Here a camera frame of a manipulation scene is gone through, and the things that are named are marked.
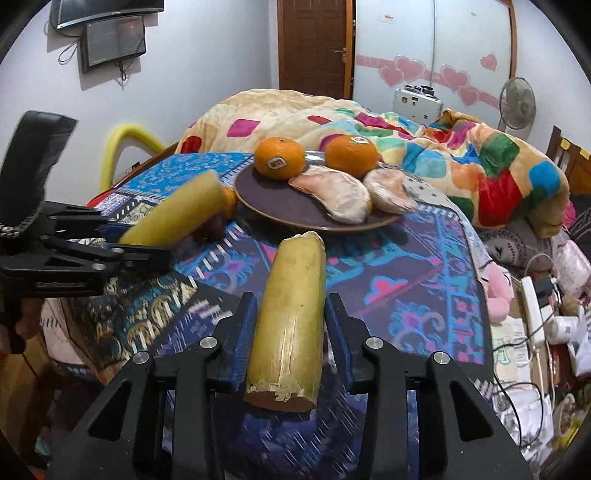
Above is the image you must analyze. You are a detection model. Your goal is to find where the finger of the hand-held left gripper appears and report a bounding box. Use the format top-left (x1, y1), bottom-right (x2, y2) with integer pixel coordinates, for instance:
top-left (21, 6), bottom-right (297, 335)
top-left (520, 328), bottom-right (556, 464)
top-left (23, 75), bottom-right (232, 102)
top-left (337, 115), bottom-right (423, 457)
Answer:
top-left (44, 203), bottom-right (137, 243)
top-left (42, 242), bottom-right (174, 297)

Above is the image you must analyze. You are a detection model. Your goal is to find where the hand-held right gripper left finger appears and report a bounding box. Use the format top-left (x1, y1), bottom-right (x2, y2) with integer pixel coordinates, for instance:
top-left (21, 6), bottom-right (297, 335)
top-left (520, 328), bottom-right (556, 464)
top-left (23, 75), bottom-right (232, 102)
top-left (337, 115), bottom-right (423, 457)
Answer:
top-left (46, 292), bottom-right (259, 480)

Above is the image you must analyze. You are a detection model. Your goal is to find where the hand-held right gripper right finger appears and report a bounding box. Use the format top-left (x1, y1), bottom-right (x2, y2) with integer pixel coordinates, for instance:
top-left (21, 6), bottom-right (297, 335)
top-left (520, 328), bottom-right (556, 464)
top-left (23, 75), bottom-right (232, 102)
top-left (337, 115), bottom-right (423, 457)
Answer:
top-left (324, 292), bottom-right (546, 480)

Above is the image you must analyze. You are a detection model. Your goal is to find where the yellow sugarcane piece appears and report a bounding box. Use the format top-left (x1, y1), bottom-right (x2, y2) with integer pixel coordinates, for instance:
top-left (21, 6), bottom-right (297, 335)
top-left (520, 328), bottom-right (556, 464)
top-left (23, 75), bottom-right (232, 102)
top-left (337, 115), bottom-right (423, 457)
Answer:
top-left (245, 231), bottom-right (326, 413)
top-left (117, 170), bottom-right (227, 247)

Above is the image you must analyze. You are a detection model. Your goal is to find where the brown round plate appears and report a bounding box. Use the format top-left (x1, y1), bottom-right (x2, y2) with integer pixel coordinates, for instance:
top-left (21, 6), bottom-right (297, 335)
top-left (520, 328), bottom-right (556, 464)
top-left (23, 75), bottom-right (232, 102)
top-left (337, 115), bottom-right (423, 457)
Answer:
top-left (233, 159), bottom-right (402, 232)

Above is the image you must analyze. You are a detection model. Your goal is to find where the person's left hand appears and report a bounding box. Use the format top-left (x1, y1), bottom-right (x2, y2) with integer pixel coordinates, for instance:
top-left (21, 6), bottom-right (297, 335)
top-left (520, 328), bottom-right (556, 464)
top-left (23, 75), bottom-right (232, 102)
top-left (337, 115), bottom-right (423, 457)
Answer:
top-left (15, 298), bottom-right (48, 354)

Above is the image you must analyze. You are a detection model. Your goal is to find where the blue patterned cloth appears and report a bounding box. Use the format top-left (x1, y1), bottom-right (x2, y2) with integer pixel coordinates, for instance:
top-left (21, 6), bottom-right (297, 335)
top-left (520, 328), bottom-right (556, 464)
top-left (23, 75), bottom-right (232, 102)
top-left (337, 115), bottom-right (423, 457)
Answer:
top-left (41, 151), bottom-right (495, 480)

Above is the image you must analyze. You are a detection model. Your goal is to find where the yellow foam tube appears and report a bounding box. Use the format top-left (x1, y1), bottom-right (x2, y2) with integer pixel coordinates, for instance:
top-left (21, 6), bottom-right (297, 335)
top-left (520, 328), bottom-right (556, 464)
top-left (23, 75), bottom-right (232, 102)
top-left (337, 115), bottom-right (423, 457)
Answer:
top-left (102, 122), bottom-right (167, 190)

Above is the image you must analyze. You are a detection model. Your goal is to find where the small dark red fruit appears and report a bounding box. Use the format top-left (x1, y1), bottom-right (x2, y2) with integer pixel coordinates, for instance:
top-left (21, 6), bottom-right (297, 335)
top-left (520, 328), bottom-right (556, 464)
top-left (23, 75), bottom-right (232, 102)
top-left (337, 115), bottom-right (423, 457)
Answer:
top-left (191, 215), bottom-right (228, 241)

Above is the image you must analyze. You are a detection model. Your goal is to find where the small orange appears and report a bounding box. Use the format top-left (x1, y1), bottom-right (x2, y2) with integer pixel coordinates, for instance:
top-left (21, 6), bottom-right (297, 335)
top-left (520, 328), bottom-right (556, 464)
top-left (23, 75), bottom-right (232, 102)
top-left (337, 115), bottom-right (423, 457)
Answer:
top-left (218, 185), bottom-right (238, 217)

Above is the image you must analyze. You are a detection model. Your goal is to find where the peeled pomelo segment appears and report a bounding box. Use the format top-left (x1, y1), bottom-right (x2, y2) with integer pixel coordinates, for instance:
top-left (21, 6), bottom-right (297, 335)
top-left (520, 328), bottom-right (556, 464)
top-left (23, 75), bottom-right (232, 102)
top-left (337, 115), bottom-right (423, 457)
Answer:
top-left (362, 167), bottom-right (419, 214)
top-left (288, 165), bottom-right (374, 223)

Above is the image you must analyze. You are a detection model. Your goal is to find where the pink plush toy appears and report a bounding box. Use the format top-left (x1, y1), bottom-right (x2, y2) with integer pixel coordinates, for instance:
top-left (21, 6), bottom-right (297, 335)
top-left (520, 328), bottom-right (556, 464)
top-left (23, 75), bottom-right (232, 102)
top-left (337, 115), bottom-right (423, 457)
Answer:
top-left (485, 263), bottom-right (513, 324)

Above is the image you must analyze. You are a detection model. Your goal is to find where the white embroidered cloth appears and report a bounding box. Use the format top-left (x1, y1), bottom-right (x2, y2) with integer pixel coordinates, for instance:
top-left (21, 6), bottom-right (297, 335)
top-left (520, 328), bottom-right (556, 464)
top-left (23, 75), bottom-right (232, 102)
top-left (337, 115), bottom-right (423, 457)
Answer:
top-left (489, 318), bottom-right (555, 444)

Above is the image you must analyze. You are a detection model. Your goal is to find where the large orange with sticker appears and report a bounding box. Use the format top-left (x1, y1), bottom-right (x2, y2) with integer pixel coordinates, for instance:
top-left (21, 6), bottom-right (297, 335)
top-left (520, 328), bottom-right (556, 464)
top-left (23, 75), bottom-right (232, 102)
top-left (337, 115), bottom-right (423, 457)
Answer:
top-left (254, 137), bottom-right (306, 181)
top-left (325, 135), bottom-right (379, 180)

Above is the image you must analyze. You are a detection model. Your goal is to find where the white power strip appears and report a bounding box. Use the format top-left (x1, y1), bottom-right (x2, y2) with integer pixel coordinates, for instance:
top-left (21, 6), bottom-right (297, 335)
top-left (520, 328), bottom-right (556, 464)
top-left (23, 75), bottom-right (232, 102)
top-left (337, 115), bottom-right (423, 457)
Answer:
top-left (521, 276), bottom-right (549, 352)

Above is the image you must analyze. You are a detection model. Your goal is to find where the grey patterned pillow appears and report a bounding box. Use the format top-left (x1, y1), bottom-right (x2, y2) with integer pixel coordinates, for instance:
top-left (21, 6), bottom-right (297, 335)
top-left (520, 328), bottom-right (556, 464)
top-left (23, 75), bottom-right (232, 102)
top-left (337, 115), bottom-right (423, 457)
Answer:
top-left (478, 217), bottom-right (568, 278)

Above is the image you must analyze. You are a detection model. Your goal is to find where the white round jar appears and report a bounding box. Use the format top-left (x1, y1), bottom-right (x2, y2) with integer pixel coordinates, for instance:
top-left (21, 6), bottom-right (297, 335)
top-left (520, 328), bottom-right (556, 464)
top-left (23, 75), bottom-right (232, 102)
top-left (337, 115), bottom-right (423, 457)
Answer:
top-left (551, 314), bottom-right (585, 346)

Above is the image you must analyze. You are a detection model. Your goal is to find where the colourful checked blanket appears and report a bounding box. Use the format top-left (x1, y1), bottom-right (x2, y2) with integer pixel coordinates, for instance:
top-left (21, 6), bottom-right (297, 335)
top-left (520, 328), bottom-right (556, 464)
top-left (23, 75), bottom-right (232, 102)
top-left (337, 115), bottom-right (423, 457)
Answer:
top-left (178, 89), bottom-right (571, 238)

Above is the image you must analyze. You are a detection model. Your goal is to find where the pink floral bag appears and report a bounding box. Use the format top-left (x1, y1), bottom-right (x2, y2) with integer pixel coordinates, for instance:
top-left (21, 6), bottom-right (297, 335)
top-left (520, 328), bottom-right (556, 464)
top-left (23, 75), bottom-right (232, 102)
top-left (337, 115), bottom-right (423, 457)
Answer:
top-left (554, 240), bottom-right (591, 297)

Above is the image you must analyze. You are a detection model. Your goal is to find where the silver case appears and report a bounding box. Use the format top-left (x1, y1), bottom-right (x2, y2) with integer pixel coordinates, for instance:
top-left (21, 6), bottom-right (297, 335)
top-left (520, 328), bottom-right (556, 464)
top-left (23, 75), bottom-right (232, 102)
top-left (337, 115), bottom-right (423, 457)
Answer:
top-left (392, 84), bottom-right (444, 126)

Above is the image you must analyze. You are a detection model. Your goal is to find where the brown wooden door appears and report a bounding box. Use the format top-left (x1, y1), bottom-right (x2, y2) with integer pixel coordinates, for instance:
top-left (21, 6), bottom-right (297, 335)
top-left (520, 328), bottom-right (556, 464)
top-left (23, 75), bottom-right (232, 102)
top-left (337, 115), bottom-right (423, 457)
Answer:
top-left (277, 0), bottom-right (357, 100)

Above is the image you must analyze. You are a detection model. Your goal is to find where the brown wooden chair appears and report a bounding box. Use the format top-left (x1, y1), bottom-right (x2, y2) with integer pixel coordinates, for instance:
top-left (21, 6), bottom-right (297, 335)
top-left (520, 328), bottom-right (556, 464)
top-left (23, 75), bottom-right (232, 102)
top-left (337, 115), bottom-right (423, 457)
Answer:
top-left (545, 126), bottom-right (591, 199)

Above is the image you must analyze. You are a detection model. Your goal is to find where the standing electric fan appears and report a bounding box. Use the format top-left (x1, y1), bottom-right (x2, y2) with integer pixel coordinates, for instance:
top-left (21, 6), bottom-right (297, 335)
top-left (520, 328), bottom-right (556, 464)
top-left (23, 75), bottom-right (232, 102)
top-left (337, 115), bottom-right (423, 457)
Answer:
top-left (498, 78), bottom-right (537, 134)

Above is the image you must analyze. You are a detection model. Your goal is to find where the frosted wardrobe with heart stickers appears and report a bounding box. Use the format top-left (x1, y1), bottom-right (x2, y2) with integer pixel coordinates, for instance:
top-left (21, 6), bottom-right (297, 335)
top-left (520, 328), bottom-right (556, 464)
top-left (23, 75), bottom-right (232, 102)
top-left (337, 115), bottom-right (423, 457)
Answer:
top-left (353, 0), bottom-right (518, 116)

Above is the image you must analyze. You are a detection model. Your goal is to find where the black monitor cable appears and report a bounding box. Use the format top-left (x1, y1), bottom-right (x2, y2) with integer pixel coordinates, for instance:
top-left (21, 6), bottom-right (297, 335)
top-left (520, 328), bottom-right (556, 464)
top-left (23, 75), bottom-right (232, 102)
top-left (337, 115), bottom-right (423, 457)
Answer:
top-left (58, 39), bottom-right (80, 65)

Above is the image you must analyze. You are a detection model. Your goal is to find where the black wall monitor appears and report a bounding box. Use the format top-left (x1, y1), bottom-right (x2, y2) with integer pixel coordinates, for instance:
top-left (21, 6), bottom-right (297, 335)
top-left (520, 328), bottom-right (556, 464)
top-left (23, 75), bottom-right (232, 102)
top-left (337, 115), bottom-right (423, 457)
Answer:
top-left (81, 14), bottom-right (147, 73)

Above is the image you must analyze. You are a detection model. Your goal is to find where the black wall television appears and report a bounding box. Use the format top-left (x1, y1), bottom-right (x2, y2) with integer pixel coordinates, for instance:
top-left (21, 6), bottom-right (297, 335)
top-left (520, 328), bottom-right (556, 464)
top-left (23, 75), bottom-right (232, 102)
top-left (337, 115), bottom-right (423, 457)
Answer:
top-left (50, 0), bottom-right (165, 31)

